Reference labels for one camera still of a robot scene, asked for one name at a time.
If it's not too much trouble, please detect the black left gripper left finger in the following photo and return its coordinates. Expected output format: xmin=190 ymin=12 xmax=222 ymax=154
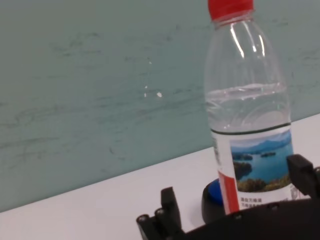
xmin=136 ymin=186 xmax=186 ymax=240

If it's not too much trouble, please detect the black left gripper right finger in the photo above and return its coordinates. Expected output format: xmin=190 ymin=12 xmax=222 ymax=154
xmin=286 ymin=154 xmax=320 ymax=201

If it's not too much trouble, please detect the blue push button black base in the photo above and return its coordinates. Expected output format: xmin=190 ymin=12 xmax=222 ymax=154
xmin=201 ymin=178 xmax=228 ymax=225

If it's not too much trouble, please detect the clear water bottle red cap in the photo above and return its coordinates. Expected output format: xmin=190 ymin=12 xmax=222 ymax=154
xmin=203 ymin=0 xmax=299 ymax=216

